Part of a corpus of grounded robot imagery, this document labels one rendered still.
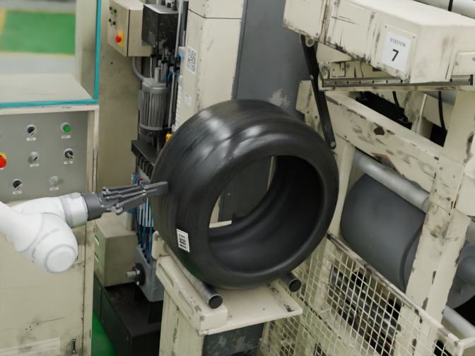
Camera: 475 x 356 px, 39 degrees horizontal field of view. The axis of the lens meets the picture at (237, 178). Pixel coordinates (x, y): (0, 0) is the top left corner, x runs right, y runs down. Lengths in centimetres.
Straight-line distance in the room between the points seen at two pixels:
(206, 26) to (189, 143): 38
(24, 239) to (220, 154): 55
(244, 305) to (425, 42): 101
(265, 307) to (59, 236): 84
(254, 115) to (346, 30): 34
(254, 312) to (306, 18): 92
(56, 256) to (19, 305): 112
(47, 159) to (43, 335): 72
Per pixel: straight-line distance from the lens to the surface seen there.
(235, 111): 191
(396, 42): 172
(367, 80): 202
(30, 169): 247
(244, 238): 227
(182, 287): 212
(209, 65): 209
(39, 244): 160
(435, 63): 173
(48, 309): 273
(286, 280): 214
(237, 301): 220
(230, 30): 209
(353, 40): 186
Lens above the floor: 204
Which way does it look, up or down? 24 degrees down
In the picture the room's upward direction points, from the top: 7 degrees clockwise
